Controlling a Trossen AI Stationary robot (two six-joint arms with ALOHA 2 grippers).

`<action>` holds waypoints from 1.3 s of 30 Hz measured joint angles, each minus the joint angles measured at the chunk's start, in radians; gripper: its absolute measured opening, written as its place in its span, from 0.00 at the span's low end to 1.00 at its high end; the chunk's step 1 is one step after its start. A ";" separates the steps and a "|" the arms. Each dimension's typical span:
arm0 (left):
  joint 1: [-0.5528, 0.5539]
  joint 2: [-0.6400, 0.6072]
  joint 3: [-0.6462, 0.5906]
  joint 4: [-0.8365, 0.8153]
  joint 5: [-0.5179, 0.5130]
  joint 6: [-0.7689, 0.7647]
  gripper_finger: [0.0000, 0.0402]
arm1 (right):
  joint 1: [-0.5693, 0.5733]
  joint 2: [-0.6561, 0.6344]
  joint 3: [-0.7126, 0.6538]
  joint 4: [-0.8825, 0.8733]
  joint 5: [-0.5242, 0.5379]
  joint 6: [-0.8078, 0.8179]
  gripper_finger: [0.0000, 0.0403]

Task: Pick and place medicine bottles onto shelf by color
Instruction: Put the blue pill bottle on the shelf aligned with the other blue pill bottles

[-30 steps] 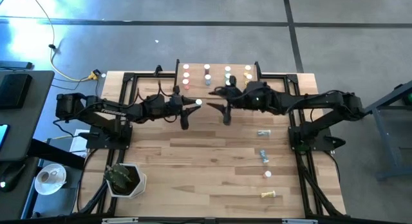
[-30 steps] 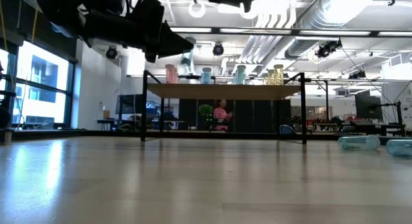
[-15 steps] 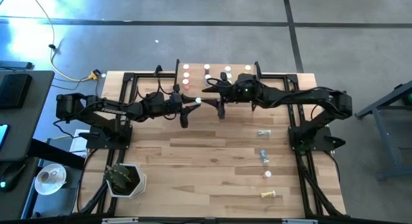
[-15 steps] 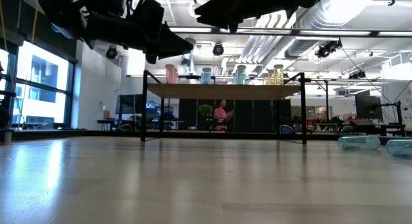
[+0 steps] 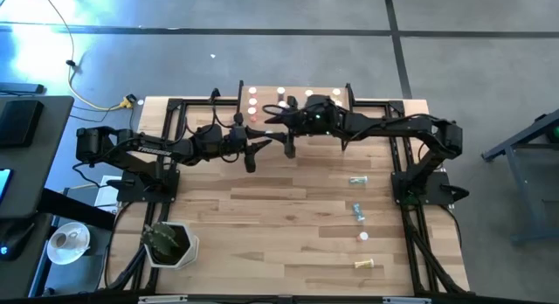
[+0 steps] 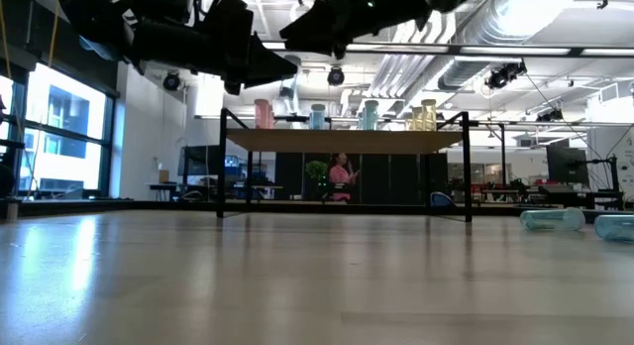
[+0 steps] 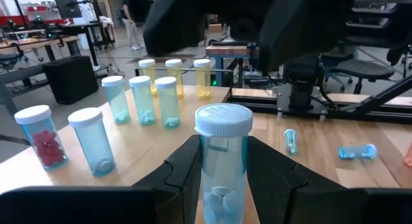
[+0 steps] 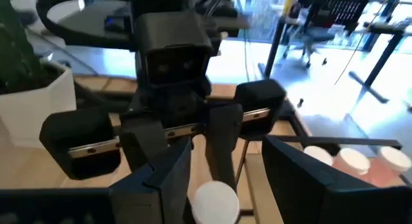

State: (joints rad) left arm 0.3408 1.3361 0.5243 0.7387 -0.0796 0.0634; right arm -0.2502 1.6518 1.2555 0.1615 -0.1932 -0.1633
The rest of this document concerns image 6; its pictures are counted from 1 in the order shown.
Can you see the person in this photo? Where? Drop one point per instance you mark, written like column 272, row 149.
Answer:
column 341, row 179

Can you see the small green potted tree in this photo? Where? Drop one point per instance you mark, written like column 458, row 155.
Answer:
column 317, row 170

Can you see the large window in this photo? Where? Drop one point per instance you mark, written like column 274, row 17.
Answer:
column 64, row 151

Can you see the blue pill bottle white cap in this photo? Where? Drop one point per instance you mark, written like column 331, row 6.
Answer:
column 614, row 228
column 317, row 118

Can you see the black aluminium table frame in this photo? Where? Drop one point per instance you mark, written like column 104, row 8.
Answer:
column 148, row 206

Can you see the dark partition panels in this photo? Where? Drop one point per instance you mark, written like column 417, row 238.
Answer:
column 386, row 179

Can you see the black computer monitor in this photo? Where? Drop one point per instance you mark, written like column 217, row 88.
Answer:
column 564, row 164
column 198, row 160

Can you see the wooden shelf black metal frame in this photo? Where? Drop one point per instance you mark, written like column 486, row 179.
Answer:
column 347, row 142

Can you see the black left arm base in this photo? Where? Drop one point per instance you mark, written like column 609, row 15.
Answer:
column 7, row 179

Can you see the background work desk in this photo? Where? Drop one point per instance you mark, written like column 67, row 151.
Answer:
column 168, row 186

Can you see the yellow pill bottle white cap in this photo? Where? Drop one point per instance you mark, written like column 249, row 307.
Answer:
column 429, row 117
column 408, row 123
column 416, row 120

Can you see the small cardboard box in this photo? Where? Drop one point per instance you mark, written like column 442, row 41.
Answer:
column 164, row 176

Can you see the blue chair back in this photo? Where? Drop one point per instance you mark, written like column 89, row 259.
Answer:
column 441, row 200

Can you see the black equipment stand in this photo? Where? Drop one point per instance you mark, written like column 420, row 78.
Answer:
column 614, row 181

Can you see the long ceiling light strip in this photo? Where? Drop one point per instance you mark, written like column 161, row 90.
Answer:
column 520, row 51

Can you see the black ceiling spotlight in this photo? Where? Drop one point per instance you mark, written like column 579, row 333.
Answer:
column 550, row 115
column 505, row 76
column 172, row 81
column 335, row 76

